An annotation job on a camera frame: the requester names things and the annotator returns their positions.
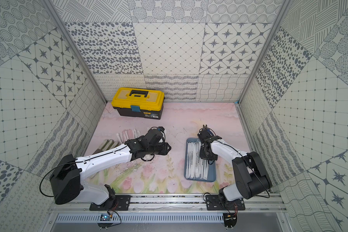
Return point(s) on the yellow black toolbox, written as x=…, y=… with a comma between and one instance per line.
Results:
x=139, y=103

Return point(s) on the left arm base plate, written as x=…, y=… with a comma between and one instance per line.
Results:
x=118, y=202

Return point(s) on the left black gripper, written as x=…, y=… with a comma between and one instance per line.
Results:
x=165, y=148

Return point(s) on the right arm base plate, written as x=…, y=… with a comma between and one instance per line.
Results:
x=214, y=203

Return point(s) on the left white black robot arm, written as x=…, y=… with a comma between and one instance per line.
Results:
x=68, y=179

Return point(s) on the aluminium mounting rail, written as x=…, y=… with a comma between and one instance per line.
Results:
x=179, y=203

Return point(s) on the right controller board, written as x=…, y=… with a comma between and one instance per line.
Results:
x=230, y=220

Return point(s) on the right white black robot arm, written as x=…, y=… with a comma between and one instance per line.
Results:
x=251, y=177

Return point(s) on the blue plastic storage tray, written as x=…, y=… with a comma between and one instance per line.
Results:
x=196, y=168

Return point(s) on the left controller board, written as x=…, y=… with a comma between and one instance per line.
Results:
x=105, y=217

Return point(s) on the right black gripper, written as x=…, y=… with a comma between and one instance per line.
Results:
x=202, y=156

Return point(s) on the controller board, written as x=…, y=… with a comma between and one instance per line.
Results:
x=105, y=217
x=230, y=220

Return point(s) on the pink floral table mat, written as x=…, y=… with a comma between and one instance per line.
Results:
x=165, y=174

